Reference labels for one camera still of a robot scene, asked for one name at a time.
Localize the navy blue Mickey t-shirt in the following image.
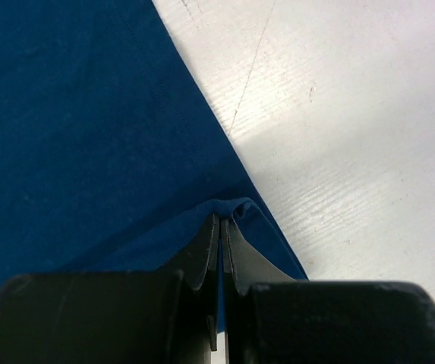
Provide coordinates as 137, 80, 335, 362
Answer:
0, 1, 305, 286

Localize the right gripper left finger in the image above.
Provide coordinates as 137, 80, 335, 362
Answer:
0, 215, 219, 363

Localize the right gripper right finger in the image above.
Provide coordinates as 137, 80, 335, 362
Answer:
220, 219, 435, 363

